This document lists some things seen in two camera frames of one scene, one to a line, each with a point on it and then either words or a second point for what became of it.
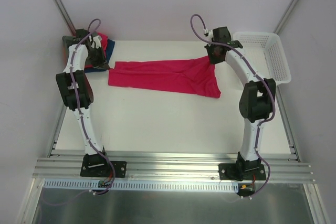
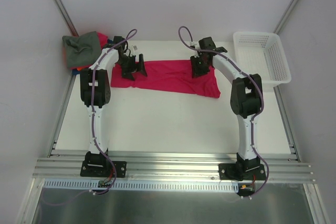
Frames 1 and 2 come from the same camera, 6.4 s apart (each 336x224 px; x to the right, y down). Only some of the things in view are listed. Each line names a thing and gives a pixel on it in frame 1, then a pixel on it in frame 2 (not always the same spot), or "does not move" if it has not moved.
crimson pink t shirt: x=192 y=76 does not move
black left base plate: x=102 y=168 does not move
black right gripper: x=213 y=57 → x=199 y=64
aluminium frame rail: x=280 y=167 does not move
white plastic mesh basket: x=265 y=52 does not move
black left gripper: x=98 y=61 → x=131 y=68
